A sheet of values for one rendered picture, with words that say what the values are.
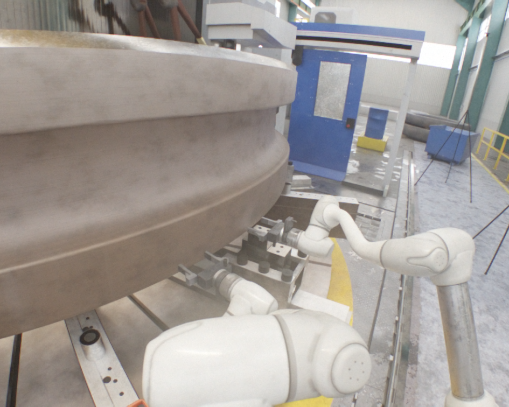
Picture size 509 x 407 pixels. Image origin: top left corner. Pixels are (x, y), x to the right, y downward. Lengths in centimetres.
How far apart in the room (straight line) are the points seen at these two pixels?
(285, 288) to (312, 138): 436
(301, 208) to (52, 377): 219
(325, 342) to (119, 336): 155
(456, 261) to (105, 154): 120
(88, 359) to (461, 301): 131
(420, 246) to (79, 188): 110
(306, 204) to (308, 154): 317
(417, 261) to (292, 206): 192
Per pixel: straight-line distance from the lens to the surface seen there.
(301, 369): 42
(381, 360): 231
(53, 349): 192
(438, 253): 88
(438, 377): 243
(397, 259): 91
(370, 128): 915
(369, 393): 212
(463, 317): 107
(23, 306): 116
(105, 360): 128
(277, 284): 162
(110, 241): 109
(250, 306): 96
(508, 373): 282
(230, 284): 102
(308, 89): 567
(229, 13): 475
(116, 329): 189
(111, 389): 120
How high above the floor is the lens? 167
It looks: 25 degrees down
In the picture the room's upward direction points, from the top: 5 degrees clockwise
